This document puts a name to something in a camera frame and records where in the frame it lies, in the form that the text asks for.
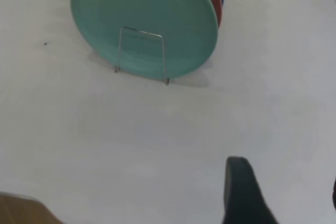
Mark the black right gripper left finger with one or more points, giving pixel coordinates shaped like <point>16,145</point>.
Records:
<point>244,195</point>

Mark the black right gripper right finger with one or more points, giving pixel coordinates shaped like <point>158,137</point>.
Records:
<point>334,195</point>

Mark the green round plate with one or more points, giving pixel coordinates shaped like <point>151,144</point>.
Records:
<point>147,6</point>

